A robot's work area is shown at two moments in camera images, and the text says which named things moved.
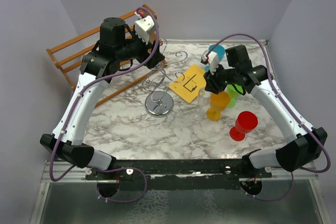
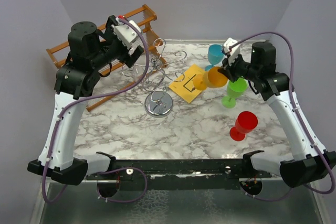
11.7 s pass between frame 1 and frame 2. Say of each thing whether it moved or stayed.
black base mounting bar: stayed
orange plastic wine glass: moved
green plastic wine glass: stayed
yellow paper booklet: stayed
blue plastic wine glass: stayed
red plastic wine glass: stayed
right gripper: moved
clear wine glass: moved
